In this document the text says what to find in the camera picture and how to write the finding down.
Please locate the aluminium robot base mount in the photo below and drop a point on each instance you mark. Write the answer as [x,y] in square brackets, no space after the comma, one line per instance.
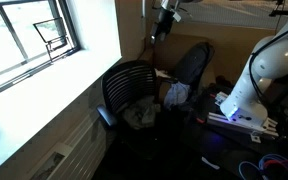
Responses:
[268,130]

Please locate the white wall radiator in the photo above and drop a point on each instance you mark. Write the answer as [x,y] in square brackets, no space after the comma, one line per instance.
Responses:
[77,155]

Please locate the black slatted office chair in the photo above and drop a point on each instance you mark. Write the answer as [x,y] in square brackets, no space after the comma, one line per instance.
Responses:
[123,85]

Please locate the black wire frame stand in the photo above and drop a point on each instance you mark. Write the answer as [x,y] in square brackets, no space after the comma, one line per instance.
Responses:
[55,37]

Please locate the light blue cloth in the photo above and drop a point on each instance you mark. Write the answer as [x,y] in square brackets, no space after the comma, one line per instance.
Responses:
[177,94]

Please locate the grey crumpled cloth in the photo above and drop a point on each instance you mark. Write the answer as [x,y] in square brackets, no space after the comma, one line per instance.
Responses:
[142,113]

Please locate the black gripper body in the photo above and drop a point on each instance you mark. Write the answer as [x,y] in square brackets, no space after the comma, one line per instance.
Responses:
[162,27]

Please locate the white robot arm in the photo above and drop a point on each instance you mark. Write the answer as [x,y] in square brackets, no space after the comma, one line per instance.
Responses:
[268,61]

